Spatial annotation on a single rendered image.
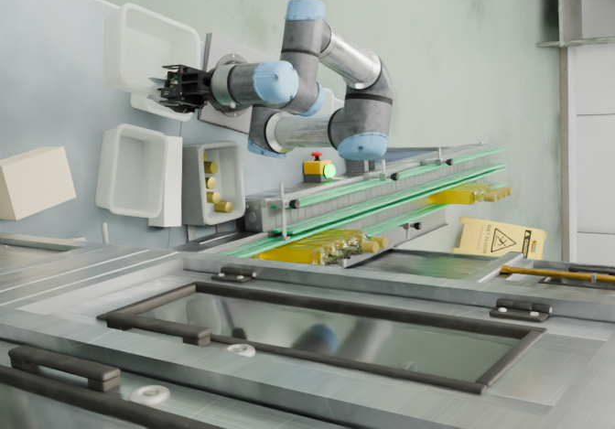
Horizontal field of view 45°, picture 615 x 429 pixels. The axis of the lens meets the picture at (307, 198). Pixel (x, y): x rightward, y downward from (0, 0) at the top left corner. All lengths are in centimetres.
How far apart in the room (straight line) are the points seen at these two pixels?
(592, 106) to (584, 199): 94
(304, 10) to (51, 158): 67
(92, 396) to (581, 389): 41
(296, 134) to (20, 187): 70
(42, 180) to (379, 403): 125
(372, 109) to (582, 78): 625
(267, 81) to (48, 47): 70
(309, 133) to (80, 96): 57
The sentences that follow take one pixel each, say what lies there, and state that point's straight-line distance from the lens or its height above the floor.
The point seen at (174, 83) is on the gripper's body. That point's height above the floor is 120.
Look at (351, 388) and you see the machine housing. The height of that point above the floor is 193.
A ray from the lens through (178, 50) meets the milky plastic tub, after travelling 170.
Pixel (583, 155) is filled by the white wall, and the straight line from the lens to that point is 795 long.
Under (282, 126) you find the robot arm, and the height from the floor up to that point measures 103.
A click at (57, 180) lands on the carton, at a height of 83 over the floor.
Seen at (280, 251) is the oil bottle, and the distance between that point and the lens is 212.
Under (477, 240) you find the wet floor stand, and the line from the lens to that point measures 553.
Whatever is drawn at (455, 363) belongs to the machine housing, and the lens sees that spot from 72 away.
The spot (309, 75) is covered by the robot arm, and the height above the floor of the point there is 143.
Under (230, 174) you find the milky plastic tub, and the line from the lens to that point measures 218.
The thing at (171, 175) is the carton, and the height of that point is 81.
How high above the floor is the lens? 224
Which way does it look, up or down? 35 degrees down
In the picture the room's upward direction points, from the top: 92 degrees clockwise
